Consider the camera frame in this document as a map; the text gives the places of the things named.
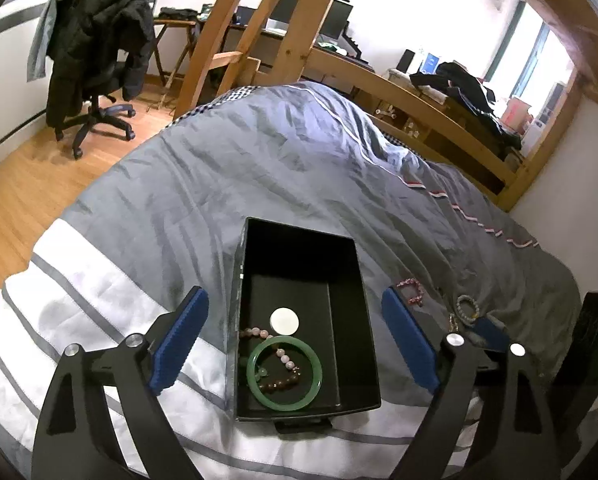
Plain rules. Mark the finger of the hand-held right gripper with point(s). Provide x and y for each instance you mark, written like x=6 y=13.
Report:
x=491 y=334

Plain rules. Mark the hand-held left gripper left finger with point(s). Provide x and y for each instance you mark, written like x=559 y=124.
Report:
x=179 y=340

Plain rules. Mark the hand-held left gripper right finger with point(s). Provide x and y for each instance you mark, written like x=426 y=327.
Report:
x=409 y=340

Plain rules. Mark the black jewelry box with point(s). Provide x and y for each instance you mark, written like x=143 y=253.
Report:
x=299 y=260

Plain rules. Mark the green jade bangle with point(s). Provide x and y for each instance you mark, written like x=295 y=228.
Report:
x=252 y=377

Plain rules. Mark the white round disc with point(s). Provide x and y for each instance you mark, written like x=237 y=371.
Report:
x=284 y=321

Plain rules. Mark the grey white striped duvet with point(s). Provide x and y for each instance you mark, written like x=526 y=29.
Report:
x=279 y=160

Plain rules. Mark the pink box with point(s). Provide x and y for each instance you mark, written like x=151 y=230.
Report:
x=515 y=114

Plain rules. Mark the black office chair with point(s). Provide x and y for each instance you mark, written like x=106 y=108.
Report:
x=99 y=115

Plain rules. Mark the black white checked bed sheet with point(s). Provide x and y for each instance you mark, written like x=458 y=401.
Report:
x=214 y=102

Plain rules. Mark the pile of black clothes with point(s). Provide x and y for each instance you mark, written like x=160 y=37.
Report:
x=469 y=90

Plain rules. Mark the blue box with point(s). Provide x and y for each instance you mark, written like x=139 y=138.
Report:
x=430 y=64

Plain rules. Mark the window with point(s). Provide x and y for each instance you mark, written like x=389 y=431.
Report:
x=529 y=55

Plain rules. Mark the white wardrobe with dark stripes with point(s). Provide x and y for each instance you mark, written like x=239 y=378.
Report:
x=9 y=85

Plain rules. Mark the wooden ladder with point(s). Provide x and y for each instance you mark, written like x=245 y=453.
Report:
x=214 y=35

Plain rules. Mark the wooden folding table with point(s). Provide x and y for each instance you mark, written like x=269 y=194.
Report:
x=171 y=22

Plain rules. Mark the dark desk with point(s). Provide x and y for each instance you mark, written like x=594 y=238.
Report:
x=274 y=35

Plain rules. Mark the blue-grey garment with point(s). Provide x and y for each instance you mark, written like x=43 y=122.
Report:
x=44 y=45

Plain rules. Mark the black puffer jacket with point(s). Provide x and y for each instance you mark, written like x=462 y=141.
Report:
x=99 y=25

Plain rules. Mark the black cloth bundle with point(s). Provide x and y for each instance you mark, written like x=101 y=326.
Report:
x=179 y=12

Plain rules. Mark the black computer monitor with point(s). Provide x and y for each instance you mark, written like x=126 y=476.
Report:
x=289 y=5
x=339 y=20

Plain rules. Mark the wooden bunk bed frame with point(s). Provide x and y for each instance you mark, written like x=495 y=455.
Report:
x=429 y=95

